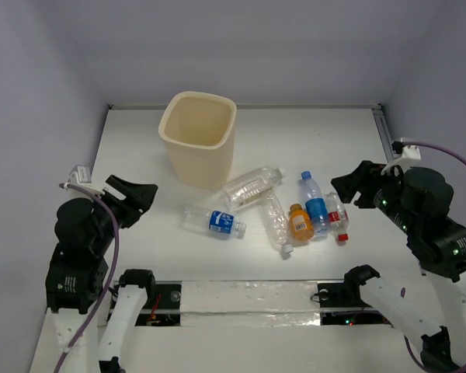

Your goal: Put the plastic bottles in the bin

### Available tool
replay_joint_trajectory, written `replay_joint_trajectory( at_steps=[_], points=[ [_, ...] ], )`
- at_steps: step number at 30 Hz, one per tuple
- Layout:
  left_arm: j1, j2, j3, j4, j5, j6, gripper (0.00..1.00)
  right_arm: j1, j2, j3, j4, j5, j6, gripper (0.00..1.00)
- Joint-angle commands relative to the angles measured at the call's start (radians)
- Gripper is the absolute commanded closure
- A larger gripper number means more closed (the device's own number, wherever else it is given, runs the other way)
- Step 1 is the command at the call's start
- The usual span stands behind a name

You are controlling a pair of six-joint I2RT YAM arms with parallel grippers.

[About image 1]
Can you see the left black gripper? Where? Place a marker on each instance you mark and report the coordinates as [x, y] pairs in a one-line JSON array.
[[121, 203]]

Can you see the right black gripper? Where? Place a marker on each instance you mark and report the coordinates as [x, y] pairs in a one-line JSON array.
[[362, 178]]

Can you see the red label red cap bottle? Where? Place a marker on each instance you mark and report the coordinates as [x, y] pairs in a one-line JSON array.
[[338, 217]]

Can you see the blue cap water bottle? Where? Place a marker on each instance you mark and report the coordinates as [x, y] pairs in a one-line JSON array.
[[314, 203]]

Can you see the clear bottle blue label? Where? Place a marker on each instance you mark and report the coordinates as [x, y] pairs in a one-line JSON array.
[[214, 221]]

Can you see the orange juice bottle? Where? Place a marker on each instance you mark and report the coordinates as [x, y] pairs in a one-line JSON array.
[[300, 224]]

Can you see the clear bottle white cap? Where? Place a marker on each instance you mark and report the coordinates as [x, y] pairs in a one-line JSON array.
[[276, 224]]

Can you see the large clear ribbed bottle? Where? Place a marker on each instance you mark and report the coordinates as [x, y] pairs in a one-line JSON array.
[[249, 187]]

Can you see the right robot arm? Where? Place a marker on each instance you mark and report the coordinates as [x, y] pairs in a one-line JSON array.
[[441, 253]]

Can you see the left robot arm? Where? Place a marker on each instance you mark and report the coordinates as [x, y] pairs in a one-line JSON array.
[[81, 271]]

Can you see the cream plastic waste bin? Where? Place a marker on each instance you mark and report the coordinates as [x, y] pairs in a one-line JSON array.
[[198, 130]]

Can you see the silver tape strip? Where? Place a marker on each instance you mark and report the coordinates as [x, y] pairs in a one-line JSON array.
[[248, 304]]

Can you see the aluminium rail right edge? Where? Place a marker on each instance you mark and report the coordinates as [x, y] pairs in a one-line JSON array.
[[382, 129]]

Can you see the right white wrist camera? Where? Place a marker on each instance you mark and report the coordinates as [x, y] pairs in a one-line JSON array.
[[406, 156]]

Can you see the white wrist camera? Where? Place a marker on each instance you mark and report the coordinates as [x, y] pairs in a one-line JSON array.
[[406, 156], [80, 176]]

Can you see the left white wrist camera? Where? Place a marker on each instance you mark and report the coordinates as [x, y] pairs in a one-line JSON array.
[[80, 176]]

